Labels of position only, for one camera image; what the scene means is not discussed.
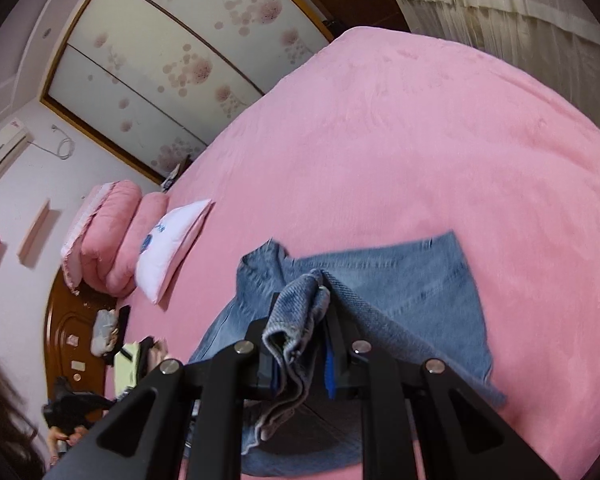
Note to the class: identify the blue denim jacket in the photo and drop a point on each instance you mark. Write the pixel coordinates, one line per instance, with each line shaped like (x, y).
(416, 301)

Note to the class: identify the floral sliding wardrobe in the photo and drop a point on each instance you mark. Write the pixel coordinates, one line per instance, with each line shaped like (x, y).
(156, 81)

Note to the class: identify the stack of folded clothes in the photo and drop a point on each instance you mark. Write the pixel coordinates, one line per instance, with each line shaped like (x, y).
(130, 361)

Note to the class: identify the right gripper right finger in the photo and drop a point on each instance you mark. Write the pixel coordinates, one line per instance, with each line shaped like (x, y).
(420, 421)

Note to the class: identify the white air conditioner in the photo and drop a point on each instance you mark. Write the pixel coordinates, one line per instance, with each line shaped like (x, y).
(15, 137)

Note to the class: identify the brown wooden headboard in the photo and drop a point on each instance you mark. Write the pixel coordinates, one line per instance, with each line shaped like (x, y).
(69, 320)

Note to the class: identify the white pink pillow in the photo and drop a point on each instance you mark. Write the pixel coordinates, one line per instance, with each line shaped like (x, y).
(165, 247)

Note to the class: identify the pink fleece bed blanket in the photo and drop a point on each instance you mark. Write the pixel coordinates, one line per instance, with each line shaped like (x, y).
(385, 137)

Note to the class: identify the folded pink quilt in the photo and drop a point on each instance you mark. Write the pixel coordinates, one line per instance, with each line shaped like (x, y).
(102, 246)

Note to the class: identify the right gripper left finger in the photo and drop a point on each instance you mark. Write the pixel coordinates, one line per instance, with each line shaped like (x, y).
(181, 421)

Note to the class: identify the beige window curtain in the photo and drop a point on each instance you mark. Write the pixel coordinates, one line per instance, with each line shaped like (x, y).
(555, 41)

